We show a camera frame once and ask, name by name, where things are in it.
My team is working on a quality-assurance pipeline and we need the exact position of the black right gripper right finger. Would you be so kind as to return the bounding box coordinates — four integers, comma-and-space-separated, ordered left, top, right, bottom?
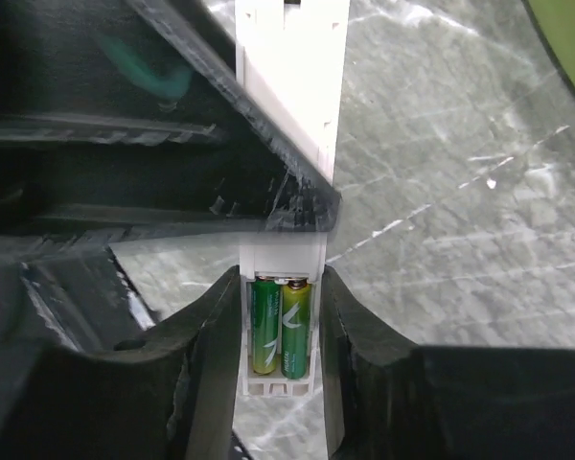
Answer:
320, 268, 575, 460

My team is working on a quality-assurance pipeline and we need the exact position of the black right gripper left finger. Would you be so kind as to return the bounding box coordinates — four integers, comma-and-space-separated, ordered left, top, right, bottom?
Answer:
0, 267, 242, 459

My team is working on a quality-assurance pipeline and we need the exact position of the green plastic bowl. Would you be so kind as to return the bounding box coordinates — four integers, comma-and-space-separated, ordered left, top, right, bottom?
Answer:
524, 0, 575, 96

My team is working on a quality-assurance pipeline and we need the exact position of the slim white remote control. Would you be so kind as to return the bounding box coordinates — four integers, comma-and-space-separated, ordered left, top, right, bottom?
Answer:
234, 1, 350, 397

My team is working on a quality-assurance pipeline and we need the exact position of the green AA battery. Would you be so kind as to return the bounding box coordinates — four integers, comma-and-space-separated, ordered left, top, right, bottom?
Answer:
251, 278, 281, 375
281, 280, 311, 380

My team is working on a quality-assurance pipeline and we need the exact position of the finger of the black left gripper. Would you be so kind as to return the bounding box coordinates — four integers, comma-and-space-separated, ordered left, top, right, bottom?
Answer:
0, 1, 340, 235

